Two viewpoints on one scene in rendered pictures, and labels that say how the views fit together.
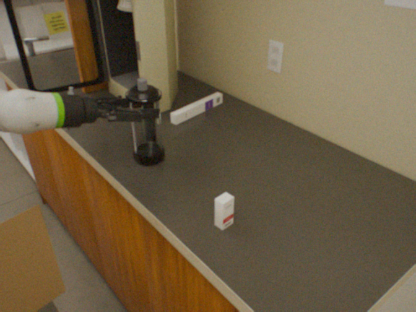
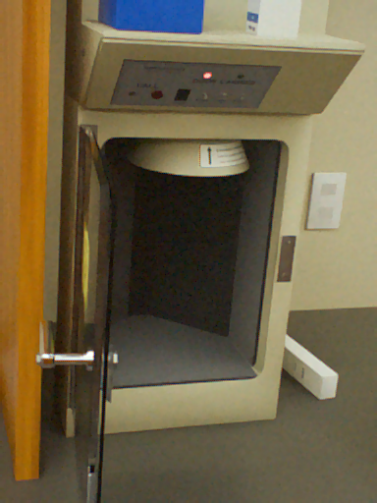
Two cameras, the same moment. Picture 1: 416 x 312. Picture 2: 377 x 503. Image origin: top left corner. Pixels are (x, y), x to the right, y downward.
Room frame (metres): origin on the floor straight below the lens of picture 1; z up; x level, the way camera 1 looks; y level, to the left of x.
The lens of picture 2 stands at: (1.11, 1.38, 1.59)
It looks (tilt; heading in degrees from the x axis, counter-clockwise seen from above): 19 degrees down; 291
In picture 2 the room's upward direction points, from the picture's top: 5 degrees clockwise
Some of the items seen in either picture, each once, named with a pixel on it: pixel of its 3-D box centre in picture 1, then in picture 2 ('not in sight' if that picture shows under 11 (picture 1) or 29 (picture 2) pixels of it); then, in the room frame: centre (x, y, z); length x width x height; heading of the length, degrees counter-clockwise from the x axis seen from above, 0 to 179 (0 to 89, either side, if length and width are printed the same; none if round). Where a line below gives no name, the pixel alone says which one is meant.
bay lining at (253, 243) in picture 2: (147, 38); (164, 238); (1.58, 0.25, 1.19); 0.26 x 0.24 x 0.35; 40
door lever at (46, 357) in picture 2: not in sight; (62, 344); (1.51, 0.67, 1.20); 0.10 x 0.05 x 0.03; 122
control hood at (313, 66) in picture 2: not in sight; (219, 75); (1.46, 0.39, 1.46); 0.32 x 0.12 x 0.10; 40
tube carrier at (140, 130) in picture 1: (146, 124); not in sight; (1.08, 0.20, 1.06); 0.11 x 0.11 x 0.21
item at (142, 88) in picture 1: (142, 90); not in sight; (1.08, 0.20, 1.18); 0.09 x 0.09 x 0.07
